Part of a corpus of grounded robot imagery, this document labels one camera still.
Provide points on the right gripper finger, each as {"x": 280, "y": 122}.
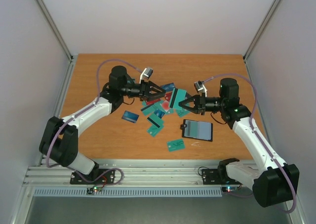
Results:
{"x": 188, "y": 100}
{"x": 191, "y": 107}

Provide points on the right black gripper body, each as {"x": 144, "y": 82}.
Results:
{"x": 200, "y": 104}

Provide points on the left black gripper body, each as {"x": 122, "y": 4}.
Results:
{"x": 141, "y": 93}

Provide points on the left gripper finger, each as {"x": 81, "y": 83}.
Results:
{"x": 154, "y": 96}
{"x": 153, "y": 88}

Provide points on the long teal card with stripe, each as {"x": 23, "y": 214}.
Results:
{"x": 177, "y": 96}

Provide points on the teal card black stripe front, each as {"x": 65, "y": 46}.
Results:
{"x": 191, "y": 129}

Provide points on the black leather card holder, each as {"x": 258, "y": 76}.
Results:
{"x": 205, "y": 130}

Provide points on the teal VIP card front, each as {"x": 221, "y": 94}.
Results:
{"x": 175, "y": 145}

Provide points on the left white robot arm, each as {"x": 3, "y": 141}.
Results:
{"x": 60, "y": 140}

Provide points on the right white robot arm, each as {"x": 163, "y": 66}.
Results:
{"x": 274, "y": 181}

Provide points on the red credit card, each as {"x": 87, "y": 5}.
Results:
{"x": 153, "y": 101}
{"x": 168, "y": 96}

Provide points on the teal card near black card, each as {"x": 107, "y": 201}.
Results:
{"x": 183, "y": 112}

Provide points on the teal chip card centre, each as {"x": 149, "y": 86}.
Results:
{"x": 149, "y": 109}

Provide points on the white card red circle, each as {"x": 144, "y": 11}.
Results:
{"x": 166, "y": 108}

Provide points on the blue card with logo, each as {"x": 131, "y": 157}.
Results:
{"x": 168, "y": 87}

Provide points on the blue card centre pile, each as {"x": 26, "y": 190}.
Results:
{"x": 159, "y": 113}

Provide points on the dark blue card left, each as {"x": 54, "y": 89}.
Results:
{"x": 129, "y": 116}

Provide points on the right small circuit board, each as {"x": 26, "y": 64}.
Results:
{"x": 229, "y": 189}

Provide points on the small circuit board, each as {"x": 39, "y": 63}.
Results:
{"x": 229, "y": 189}
{"x": 93, "y": 190}

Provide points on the left small circuit board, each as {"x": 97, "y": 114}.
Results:
{"x": 93, "y": 190}

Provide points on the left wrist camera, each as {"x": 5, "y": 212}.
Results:
{"x": 146, "y": 74}

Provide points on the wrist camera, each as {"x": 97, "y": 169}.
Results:
{"x": 200, "y": 88}
{"x": 146, "y": 74}

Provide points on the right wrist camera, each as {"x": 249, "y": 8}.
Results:
{"x": 200, "y": 88}

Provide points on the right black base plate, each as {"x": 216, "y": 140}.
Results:
{"x": 212, "y": 177}

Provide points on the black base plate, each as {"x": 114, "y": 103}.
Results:
{"x": 99, "y": 176}
{"x": 212, "y": 177}

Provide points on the aluminium front rail frame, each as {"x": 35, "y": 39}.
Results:
{"x": 137, "y": 173}

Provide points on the left aluminium corner post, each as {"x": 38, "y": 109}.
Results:
{"x": 43, "y": 8}

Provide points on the aluminium corner post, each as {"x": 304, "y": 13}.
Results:
{"x": 264, "y": 24}
{"x": 43, "y": 8}

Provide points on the grey slotted cable duct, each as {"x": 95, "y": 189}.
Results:
{"x": 128, "y": 192}

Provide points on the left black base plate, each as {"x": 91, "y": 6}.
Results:
{"x": 99, "y": 176}

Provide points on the right aluminium corner post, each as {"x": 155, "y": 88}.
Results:
{"x": 264, "y": 24}

